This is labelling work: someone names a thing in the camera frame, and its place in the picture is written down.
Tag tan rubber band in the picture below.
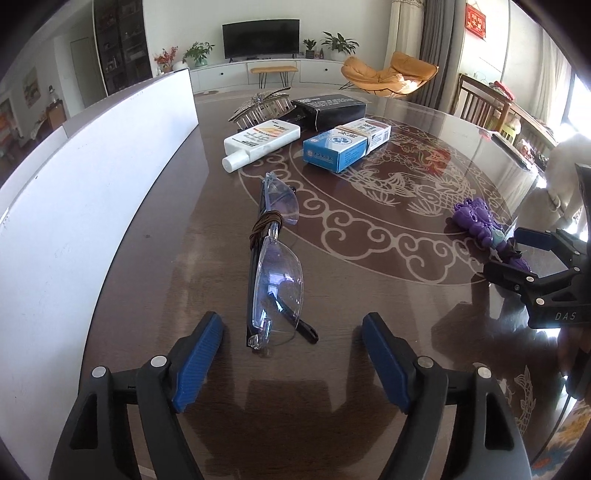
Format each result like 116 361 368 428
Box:
335 121 384 139

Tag white foam board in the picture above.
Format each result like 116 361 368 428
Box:
0 68 200 467

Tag white sheer curtain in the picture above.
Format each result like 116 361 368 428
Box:
383 0 423 70

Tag wooden bench with metal legs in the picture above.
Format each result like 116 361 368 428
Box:
249 65 298 88

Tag white bottle with orange print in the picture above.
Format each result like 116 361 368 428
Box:
222 119 302 174

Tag red wall hanging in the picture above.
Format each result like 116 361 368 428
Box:
465 2 488 40

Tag clear safety glasses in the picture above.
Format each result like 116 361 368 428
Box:
245 172 319 352

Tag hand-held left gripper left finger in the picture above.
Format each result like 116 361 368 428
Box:
48 311 226 480

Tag white television cabinet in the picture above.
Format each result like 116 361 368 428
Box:
189 59 352 90

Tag black flat television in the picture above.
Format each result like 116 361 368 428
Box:
222 19 300 62

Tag red flowers in white vase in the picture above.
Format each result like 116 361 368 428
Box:
154 46 181 75

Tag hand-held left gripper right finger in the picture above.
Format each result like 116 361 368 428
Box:
361 312 533 480

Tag white fluffy dog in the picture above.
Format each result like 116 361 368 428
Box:
531 131 589 232

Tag blue white medicine box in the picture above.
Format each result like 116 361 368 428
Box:
302 117 392 174

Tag brown hair tie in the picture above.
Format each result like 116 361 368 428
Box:
249 210 282 250

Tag black cardboard box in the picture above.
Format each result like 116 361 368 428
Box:
292 93 368 131

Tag grey curtain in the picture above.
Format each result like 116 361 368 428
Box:
418 0 467 114

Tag cluttered wooden side table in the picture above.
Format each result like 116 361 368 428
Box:
489 83 559 162

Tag dark glass display cabinet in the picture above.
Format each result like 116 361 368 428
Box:
92 0 153 95

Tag purple plastic toy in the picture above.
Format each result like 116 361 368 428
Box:
445 198 532 273

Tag green potted plant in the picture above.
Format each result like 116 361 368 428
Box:
182 41 215 70

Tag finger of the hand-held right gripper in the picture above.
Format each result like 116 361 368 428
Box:
484 261 578 296
513 226 583 271

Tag wooden dining chair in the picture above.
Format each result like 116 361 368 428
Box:
457 74 513 132

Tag framed wall picture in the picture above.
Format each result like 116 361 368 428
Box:
23 67 40 107

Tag orange lounge chair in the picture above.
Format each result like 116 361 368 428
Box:
341 52 438 99

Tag brown patterned glass desktop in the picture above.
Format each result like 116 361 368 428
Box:
88 85 568 480

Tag leafy potted plant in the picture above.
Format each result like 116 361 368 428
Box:
322 31 360 61

